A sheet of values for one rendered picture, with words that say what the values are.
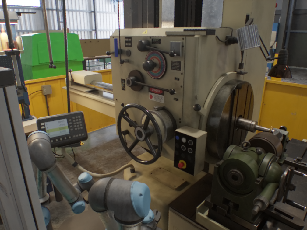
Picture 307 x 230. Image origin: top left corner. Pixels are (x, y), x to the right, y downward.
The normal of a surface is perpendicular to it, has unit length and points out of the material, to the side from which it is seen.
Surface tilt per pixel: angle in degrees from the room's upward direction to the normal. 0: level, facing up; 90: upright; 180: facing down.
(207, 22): 90
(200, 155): 90
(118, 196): 55
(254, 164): 39
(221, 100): 47
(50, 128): 70
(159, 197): 0
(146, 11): 90
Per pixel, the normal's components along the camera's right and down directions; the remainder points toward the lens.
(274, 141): 0.43, -0.63
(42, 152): 0.49, -0.34
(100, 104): -0.69, 0.25
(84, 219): 0.00, -0.94
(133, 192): -0.09, -0.62
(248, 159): 0.21, -0.83
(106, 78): 0.73, 0.23
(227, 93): -0.39, -0.62
